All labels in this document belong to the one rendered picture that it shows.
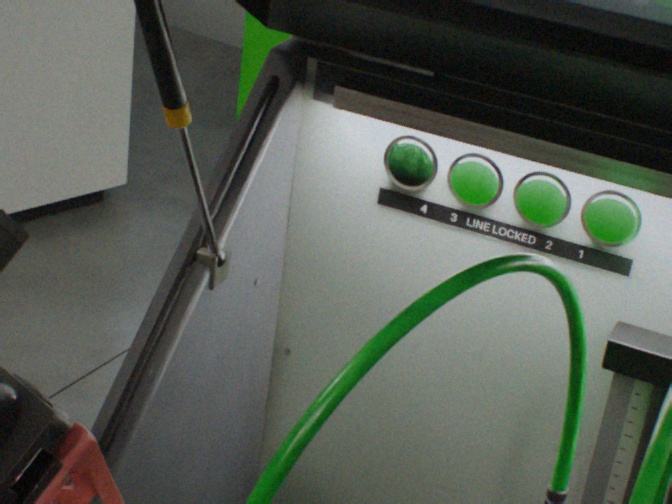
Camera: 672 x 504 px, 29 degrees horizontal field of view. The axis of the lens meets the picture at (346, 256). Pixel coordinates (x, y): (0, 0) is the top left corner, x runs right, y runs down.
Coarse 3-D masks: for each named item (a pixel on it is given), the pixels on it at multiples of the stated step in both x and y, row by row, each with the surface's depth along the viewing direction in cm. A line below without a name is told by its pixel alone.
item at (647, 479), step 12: (660, 420) 84; (660, 432) 83; (648, 444) 83; (660, 444) 82; (648, 456) 81; (660, 456) 81; (648, 468) 81; (660, 468) 81; (636, 480) 81; (648, 480) 80; (660, 480) 81; (636, 492) 80; (648, 492) 80; (660, 492) 102
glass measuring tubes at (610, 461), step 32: (608, 352) 110; (640, 352) 108; (608, 384) 114; (640, 384) 113; (608, 416) 113; (640, 416) 114; (608, 448) 114; (640, 448) 113; (576, 480) 119; (608, 480) 117
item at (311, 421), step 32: (512, 256) 91; (448, 288) 86; (576, 288) 99; (416, 320) 85; (576, 320) 100; (384, 352) 84; (576, 352) 103; (352, 384) 83; (576, 384) 105; (320, 416) 82; (576, 416) 107; (288, 448) 81
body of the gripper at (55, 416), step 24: (0, 384) 71; (24, 384) 74; (0, 408) 70; (24, 408) 71; (48, 408) 70; (0, 432) 70; (24, 432) 70; (48, 432) 69; (0, 456) 70; (24, 456) 69; (0, 480) 68
